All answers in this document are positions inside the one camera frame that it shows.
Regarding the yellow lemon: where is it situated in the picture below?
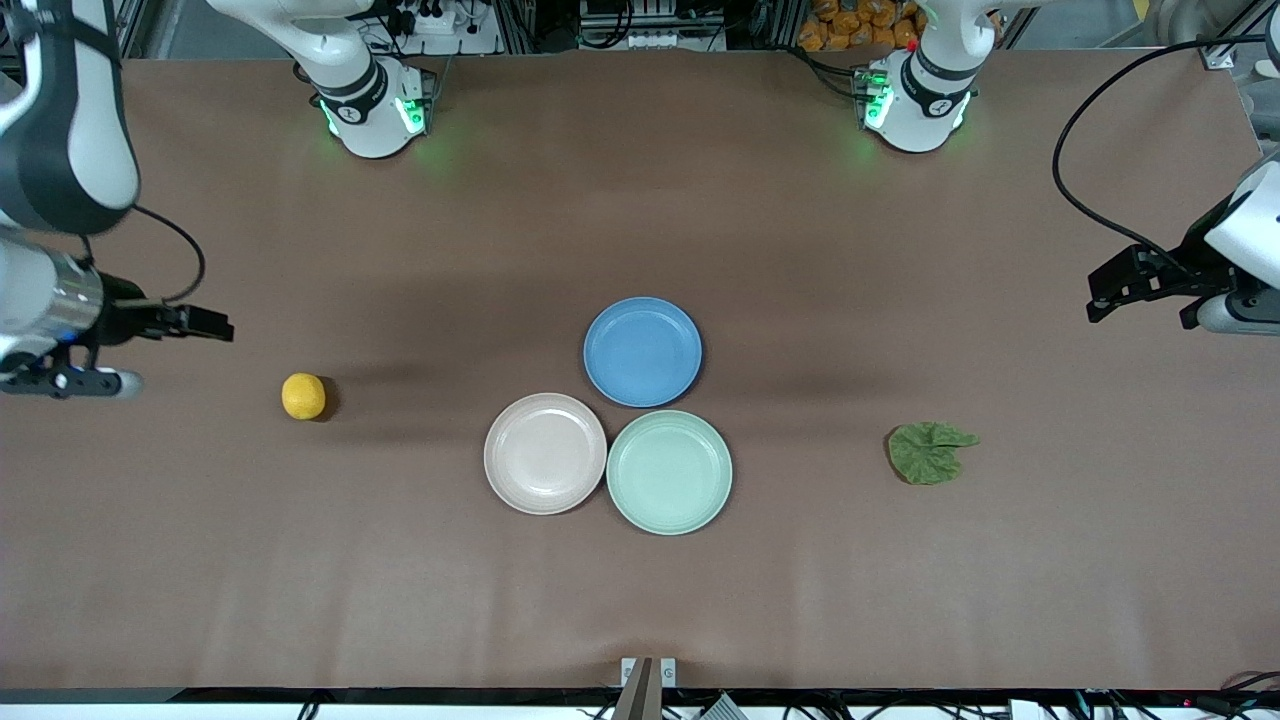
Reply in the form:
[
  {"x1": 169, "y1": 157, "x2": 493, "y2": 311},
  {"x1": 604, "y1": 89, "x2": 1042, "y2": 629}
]
[{"x1": 281, "y1": 372, "x2": 327, "y2": 421}]

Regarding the green lettuce leaf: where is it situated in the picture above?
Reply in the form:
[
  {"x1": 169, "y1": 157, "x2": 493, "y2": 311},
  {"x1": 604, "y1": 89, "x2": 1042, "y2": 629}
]
[{"x1": 887, "y1": 420, "x2": 981, "y2": 487}]

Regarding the brown table cover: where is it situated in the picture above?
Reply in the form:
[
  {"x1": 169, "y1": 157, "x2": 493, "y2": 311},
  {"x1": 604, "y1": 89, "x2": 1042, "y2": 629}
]
[{"x1": 0, "y1": 48, "x2": 1280, "y2": 693}]

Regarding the beige plate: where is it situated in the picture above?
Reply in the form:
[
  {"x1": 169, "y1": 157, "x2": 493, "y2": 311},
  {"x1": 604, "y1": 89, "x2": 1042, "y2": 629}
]
[{"x1": 484, "y1": 392, "x2": 608, "y2": 516}]

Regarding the bag of oranges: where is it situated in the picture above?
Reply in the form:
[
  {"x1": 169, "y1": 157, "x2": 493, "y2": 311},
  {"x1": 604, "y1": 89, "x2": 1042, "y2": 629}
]
[{"x1": 798, "y1": 0, "x2": 926, "y2": 53}]

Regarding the white power strip with plugs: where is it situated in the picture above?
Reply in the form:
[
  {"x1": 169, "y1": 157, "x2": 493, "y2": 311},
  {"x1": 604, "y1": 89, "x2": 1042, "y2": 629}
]
[{"x1": 400, "y1": 3, "x2": 461, "y2": 37}]

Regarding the blue plate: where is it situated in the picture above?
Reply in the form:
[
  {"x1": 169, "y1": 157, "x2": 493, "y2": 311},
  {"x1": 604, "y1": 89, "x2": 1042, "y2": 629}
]
[{"x1": 583, "y1": 297, "x2": 703, "y2": 409}]

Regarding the light green plate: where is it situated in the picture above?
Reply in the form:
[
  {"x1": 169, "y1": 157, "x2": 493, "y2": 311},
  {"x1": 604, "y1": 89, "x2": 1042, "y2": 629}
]
[{"x1": 606, "y1": 410, "x2": 734, "y2": 536}]

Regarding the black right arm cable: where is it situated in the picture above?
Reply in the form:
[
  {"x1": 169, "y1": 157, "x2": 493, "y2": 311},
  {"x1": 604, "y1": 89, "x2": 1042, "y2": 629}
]
[{"x1": 80, "y1": 203, "x2": 207, "y2": 304}]

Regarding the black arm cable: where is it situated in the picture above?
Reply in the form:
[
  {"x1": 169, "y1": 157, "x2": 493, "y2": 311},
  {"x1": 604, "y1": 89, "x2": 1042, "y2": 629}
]
[
  {"x1": 80, "y1": 203, "x2": 207, "y2": 304},
  {"x1": 1052, "y1": 35, "x2": 1271, "y2": 259}
]

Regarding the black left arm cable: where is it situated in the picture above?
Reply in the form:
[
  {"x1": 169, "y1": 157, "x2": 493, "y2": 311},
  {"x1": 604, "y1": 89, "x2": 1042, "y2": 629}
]
[{"x1": 1052, "y1": 35, "x2": 1271, "y2": 259}]

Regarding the black base cable bundle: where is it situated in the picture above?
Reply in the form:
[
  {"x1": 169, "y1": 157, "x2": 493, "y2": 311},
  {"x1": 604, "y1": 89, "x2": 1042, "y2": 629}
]
[{"x1": 790, "y1": 45, "x2": 866, "y2": 101}]

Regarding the brown post with white brackets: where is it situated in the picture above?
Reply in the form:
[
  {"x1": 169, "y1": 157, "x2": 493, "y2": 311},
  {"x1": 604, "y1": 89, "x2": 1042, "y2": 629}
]
[{"x1": 612, "y1": 657, "x2": 677, "y2": 720}]

